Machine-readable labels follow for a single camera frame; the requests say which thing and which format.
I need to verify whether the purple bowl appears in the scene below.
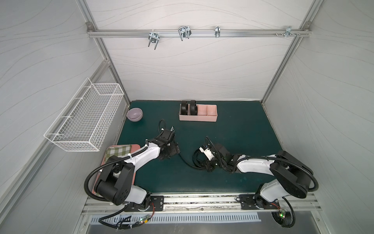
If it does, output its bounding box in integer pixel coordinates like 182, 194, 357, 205
127, 108, 143, 122

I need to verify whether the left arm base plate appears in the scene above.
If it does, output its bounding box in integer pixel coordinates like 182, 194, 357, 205
125, 195, 164, 212

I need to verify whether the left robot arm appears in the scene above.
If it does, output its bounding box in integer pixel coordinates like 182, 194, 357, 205
83, 127, 180, 210

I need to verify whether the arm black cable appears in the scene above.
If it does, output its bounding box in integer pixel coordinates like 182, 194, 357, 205
271, 195, 296, 229
97, 204, 155, 231

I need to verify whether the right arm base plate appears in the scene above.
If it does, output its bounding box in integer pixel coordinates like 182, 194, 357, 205
235, 194, 280, 210

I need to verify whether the horizontal aluminium rail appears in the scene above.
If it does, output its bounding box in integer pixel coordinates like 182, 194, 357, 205
88, 28, 312, 38

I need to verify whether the white wire basket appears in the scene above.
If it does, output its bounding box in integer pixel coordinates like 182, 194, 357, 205
44, 78, 124, 152

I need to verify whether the pink divided storage box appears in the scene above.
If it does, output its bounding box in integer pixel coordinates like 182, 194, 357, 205
179, 104, 218, 122

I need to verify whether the white vent strip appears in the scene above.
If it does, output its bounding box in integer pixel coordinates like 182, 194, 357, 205
104, 212, 262, 225

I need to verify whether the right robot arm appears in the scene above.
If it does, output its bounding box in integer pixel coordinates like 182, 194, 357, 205
192, 137, 319, 209

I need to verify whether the metal hook clamp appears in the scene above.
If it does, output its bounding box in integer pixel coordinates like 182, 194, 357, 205
148, 31, 160, 50
275, 26, 301, 38
215, 26, 221, 38
178, 26, 191, 41

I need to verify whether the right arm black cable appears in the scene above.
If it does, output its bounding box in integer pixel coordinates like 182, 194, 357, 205
271, 195, 296, 229

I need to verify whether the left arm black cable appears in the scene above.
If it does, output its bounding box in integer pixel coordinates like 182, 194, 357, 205
97, 204, 155, 231

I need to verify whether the front aluminium frame rail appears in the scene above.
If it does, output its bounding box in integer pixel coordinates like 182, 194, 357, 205
81, 192, 322, 215

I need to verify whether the green checked cloth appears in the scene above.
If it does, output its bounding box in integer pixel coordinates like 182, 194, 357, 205
102, 145, 131, 163

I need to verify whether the long black belt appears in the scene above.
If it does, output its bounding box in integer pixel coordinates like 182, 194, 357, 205
180, 100, 189, 115

